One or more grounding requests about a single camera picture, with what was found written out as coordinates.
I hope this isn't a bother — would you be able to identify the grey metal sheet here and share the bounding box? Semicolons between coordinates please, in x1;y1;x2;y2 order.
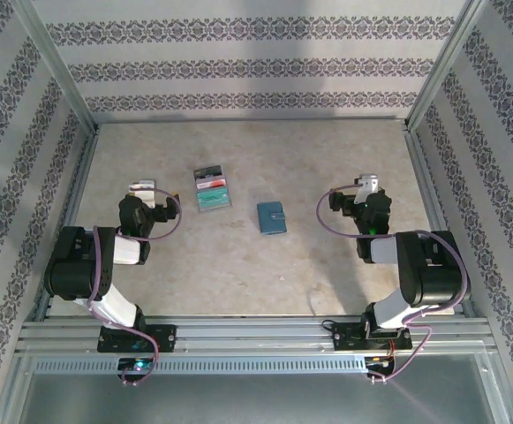
0;352;513;424

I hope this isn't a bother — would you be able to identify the aluminium mounting rail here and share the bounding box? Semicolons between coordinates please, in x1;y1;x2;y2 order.
15;314;500;356

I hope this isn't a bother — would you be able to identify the slotted grey cable duct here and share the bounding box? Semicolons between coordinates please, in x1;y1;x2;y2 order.
32;355;368;376

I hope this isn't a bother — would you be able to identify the controller board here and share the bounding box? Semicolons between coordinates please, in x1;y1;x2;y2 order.
364;354;397;375
117;356;156;373

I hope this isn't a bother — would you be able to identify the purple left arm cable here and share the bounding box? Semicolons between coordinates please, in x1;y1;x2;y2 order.
86;187;183;388

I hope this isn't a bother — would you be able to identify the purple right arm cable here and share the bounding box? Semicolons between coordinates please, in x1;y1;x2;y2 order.
316;188;472;383

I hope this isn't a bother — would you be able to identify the right controller board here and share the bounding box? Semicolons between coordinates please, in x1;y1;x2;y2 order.
364;354;397;375

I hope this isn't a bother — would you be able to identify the red white card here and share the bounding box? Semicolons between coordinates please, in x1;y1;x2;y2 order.
195;175;228;190

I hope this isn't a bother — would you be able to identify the teal card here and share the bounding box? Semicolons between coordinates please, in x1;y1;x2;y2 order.
195;186;230;209

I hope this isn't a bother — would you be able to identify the aluminium left side rail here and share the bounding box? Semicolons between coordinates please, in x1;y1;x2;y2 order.
33;125;102;322

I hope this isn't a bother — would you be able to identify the clear acrylic card box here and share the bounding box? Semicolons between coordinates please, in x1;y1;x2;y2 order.
192;163;232;215

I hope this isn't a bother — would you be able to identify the aluminium back frame rail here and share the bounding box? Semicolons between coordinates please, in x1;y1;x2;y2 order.
92;115;410;127

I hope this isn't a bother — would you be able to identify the teal card holder wallet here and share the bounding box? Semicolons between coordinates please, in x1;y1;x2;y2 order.
256;201;289;235

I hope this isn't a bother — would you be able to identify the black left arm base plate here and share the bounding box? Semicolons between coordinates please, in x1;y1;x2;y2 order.
96;323;179;354

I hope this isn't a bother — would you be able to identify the aluminium left frame post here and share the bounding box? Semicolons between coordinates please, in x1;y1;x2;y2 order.
11;0;100;133

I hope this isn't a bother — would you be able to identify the aluminium right frame post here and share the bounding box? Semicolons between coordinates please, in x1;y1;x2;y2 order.
404;0;494;132

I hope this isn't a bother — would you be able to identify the aluminium right side rail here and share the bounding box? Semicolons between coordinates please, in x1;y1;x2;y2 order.
404;125;478;320

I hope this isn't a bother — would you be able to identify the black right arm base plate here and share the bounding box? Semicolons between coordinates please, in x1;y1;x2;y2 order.
331;321;415;353

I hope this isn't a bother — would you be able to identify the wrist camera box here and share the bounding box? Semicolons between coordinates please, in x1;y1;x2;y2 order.
354;173;381;205
126;178;157;209

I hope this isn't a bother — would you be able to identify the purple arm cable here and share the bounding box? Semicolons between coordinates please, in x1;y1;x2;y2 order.
86;187;183;388
316;188;472;383

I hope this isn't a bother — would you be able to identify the aluminium frame post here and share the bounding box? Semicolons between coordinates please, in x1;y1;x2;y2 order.
11;0;100;133
404;0;494;132

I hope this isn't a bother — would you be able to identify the left controller board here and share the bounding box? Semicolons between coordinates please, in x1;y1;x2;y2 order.
117;356;156;373

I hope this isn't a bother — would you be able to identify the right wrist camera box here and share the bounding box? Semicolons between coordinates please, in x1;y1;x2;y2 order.
354;173;381;205

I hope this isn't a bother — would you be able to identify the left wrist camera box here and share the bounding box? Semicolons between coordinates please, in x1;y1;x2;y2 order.
126;178;157;209

